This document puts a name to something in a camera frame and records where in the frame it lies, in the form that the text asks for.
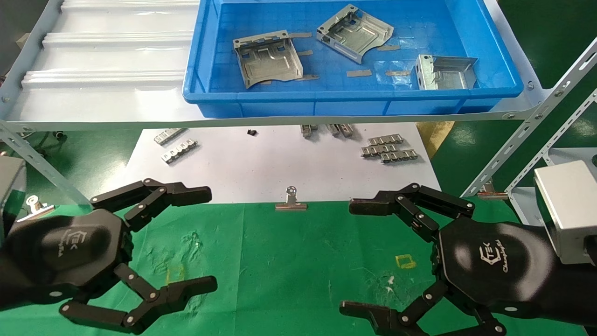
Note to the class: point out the small metal rail piece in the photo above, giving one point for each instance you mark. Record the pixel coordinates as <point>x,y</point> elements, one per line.
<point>170,136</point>
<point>179,151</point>
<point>378,150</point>
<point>346,130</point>
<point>333,129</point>
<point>385,139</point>
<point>308,130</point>
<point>399,156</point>

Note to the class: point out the galvanized sheet metal bracket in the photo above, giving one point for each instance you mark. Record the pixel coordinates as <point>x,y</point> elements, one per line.
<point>268,60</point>
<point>447,77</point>
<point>354,35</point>

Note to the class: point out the slotted angle rack post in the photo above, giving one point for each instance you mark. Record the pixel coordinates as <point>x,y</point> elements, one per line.
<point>513,141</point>
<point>46,171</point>

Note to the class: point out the white paper sheet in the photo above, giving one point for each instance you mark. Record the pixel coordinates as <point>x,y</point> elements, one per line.
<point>256,172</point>

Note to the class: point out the green cloth mat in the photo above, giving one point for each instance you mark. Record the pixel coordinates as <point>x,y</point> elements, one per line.
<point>303,280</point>

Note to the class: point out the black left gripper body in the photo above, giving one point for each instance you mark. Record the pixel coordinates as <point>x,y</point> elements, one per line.
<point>56,252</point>

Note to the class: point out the black caster wheel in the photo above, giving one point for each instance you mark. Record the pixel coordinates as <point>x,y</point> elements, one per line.
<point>59,135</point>

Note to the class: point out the white side shelving unit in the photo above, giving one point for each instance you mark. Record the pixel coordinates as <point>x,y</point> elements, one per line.
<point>524,205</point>

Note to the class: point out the blue plastic bin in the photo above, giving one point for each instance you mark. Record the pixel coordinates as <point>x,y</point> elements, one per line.
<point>326,100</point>

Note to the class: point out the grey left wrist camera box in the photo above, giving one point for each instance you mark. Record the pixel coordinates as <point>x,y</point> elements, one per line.
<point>9,175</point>

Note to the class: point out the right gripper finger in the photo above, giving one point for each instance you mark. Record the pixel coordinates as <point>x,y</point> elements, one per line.
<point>382,322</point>
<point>373,205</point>

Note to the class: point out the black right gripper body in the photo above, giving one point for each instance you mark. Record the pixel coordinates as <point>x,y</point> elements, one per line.
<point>494,261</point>

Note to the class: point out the white metal rack shelf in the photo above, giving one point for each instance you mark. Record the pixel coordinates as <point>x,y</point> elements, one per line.
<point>116,93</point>

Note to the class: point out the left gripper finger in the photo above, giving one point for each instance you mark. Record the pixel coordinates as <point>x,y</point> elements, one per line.
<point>191,289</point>
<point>186,195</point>

